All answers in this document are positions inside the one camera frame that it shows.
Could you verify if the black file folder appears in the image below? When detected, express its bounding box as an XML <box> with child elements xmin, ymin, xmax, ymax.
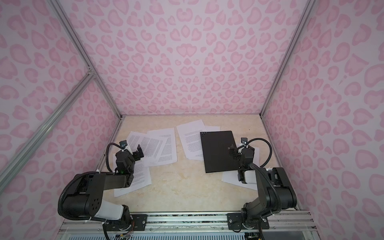
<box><xmin>200</xmin><ymin>131</ymin><xmax>237</xmax><ymax>174</ymax></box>

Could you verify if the printed paper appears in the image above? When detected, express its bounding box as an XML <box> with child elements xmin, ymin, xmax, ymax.
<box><xmin>127</xmin><ymin>132</ymin><xmax>167</xmax><ymax>167</ymax></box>
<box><xmin>114</xmin><ymin>160</ymin><xmax>152</xmax><ymax>198</ymax></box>
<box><xmin>177</xmin><ymin>120</ymin><xmax>206</xmax><ymax>161</ymax></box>
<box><xmin>222</xmin><ymin>159</ymin><xmax>258</xmax><ymax>191</ymax></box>
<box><xmin>146</xmin><ymin>128</ymin><xmax>177</xmax><ymax>167</ymax></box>

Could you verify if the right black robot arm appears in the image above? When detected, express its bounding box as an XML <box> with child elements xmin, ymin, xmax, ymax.
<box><xmin>227</xmin><ymin>146</ymin><xmax>297</xmax><ymax>233</ymax></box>

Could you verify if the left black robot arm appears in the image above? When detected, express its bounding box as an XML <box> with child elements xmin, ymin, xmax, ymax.
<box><xmin>58</xmin><ymin>141</ymin><xmax>144</xmax><ymax>231</ymax></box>

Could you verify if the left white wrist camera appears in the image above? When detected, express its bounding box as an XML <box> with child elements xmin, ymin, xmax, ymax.
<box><xmin>119</xmin><ymin>140</ymin><xmax>129</xmax><ymax>150</ymax></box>

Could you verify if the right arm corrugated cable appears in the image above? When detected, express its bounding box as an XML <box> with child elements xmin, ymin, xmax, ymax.
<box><xmin>236</xmin><ymin>137</ymin><xmax>273</xmax><ymax>169</ymax></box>

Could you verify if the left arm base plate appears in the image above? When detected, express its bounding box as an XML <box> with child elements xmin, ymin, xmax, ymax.
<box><xmin>105</xmin><ymin>214</ymin><xmax>148</xmax><ymax>232</ymax></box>

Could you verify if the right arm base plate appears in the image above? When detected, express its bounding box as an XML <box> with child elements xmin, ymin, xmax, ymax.
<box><xmin>226</xmin><ymin>212</ymin><xmax>270</xmax><ymax>232</ymax></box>

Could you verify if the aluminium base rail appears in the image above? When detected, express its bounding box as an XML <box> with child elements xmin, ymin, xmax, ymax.
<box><xmin>55</xmin><ymin>209</ymin><xmax>320</xmax><ymax>240</ymax></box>

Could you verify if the diagonal aluminium frame bar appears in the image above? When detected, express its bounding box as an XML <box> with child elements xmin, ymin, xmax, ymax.
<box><xmin>1</xmin><ymin>71</ymin><xmax>95</xmax><ymax>193</ymax></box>

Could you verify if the right corner aluminium post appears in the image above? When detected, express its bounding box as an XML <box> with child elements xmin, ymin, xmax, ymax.
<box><xmin>260</xmin><ymin>0</ymin><xmax>318</xmax><ymax>119</ymax></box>

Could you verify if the corner aluminium post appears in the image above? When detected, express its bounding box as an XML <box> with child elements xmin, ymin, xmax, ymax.
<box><xmin>260</xmin><ymin>0</ymin><xmax>318</xmax><ymax>119</ymax></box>
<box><xmin>47</xmin><ymin>0</ymin><xmax>123</xmax><ymax>120</ymax></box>

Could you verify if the left corner aluminium post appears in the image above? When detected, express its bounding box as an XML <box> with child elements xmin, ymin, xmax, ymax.
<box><xmin>47</xmin><ymin>0</ymin><xmax>123</xmax><ymax>120</ymax></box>

